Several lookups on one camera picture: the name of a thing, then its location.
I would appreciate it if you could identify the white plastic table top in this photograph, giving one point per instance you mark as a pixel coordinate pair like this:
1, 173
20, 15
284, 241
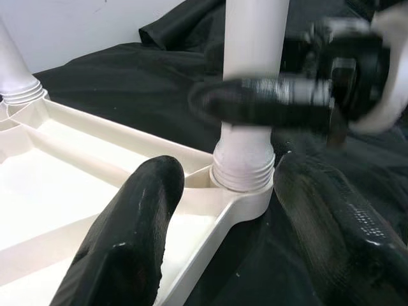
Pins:
63, 175

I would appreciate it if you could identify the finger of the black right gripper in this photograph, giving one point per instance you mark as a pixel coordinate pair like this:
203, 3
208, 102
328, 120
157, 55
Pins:
255, 102
213, 59

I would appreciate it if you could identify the white plastic table leg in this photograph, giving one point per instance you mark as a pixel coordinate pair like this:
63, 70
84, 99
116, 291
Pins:
12, 63
252, 38

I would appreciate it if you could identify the black table cloth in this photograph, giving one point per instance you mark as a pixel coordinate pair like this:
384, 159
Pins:
127, 83

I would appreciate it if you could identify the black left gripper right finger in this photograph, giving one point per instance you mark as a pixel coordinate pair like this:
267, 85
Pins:
334, 223

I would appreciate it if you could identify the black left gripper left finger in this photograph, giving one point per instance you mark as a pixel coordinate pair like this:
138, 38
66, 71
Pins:
127, 239

